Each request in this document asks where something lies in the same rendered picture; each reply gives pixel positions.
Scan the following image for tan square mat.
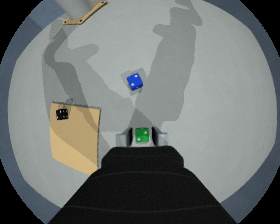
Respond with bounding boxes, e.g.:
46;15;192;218
50;103;101;175

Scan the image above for green die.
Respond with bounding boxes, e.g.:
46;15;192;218
135;128;149;142

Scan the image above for blue die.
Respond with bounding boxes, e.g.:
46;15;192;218
126;73;143;91

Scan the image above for black die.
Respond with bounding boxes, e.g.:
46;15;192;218
56;109;68;120

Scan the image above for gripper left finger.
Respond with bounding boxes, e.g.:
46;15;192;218
116;127;133;147

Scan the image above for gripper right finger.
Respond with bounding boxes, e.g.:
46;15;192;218
152;127;168;146

